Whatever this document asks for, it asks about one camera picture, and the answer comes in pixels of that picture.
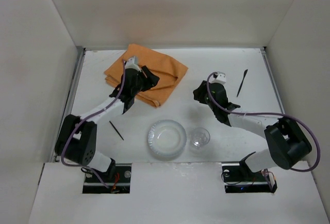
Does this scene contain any white paper plate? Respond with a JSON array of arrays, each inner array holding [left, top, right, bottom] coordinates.
[[147, 119, 187, 159]]

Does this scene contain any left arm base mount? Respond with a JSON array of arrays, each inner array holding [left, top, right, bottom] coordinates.
[[80, 164, 132, 194]]

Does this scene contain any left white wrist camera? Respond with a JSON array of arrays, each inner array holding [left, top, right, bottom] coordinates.
[[125, 56, 141, 71]]

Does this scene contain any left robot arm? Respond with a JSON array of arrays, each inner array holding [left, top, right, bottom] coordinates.
[[55, 66, 159, 178]]

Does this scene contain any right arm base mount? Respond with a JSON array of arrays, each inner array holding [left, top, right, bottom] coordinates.
[[221, 162, 277, 194]]

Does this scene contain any clear plastic cup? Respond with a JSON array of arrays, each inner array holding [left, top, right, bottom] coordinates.
[[188, 127, 210, 154]]

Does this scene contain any black plastic knife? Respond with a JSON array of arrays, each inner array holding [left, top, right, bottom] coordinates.
[[236, 69, 248, 97]]

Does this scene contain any left aluminium frame rail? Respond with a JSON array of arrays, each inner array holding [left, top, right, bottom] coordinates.
[[50, 47, 86, 163]]

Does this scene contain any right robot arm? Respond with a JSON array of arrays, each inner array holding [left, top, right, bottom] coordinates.
[[193, 81, 312, 177]]

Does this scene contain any orange cloth napkin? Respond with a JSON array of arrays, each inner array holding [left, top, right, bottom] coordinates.
[[104, 44, 188, 107]]

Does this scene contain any black plastic fork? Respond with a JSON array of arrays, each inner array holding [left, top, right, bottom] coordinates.
[[109, 121, 124, 141]]

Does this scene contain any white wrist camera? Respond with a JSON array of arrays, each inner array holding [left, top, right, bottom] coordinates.
[[211, 71, 226, 85], [125, 56, 141, 71]]

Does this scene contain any right aluminium frame rail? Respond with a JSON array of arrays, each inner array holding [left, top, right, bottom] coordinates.
[[260, 46, 285, 114]]

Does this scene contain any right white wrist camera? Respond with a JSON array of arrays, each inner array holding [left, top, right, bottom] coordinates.
[[211, 71, 226, 85]]

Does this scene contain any aluminium frame rail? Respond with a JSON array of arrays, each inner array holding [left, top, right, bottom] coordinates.
[[260, 46, 285, 114], [50, 47, 86, 163]]

